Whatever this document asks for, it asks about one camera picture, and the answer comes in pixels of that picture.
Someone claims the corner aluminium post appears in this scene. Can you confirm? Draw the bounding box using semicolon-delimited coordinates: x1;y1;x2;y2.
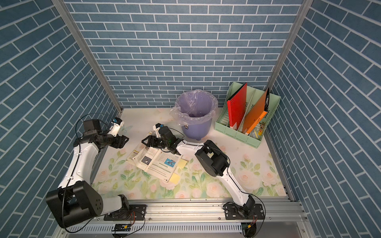
266;0;313;90
52;0;123;115

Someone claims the orange folder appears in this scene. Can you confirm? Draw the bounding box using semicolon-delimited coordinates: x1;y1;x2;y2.
242;89;269;135

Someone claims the green file organizer rack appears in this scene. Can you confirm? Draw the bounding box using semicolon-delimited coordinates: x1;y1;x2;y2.
215;82;281;148

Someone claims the English textbook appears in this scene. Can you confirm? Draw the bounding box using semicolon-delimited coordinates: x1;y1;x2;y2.
127;144;182;182

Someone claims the purple trash bin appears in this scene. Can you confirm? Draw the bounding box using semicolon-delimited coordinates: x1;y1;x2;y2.
170;89;218;141

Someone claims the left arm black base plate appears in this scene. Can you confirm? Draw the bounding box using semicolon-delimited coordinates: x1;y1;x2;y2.
104;204;147;221

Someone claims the clear plastic bin liner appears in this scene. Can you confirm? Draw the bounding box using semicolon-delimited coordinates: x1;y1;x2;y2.
170;89;218;126

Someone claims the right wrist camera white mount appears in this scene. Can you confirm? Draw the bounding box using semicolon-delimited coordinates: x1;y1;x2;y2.
153;123;164;138

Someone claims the yellow sticky note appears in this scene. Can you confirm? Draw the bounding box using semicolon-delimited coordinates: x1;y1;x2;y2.
169;173;180;184
177;159;188;169

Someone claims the right corner aluminium post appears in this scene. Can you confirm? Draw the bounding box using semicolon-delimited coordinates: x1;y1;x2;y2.
266;0;313;90

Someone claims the left corner aluminium post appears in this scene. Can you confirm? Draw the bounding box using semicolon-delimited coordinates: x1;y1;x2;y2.
52;0;123;115

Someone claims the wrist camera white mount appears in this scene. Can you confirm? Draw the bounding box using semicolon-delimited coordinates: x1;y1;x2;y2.
108;117;124;137
153;123;164;138

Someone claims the small black circuit board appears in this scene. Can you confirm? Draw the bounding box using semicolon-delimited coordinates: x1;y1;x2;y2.
112;224;132;233

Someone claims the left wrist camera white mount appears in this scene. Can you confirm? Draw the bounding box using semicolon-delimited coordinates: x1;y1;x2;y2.
108;117;124;137

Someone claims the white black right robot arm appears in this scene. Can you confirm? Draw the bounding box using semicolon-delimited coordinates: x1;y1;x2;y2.
141;124;256;217

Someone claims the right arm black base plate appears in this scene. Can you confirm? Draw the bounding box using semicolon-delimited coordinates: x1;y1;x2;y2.
222;202;265;220

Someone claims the aluminium front rail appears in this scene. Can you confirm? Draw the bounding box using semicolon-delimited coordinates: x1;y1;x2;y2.
53;197;315;238

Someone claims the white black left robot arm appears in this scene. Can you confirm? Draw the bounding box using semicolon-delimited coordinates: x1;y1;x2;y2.
46;118;130;229

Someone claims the red folder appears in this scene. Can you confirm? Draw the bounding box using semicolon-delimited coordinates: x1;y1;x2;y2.
227;83;247;131

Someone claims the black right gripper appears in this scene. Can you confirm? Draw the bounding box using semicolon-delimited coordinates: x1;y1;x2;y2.
143;136;172;150

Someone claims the floral table mat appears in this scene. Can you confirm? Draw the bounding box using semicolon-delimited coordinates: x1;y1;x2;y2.
92;108;286;200

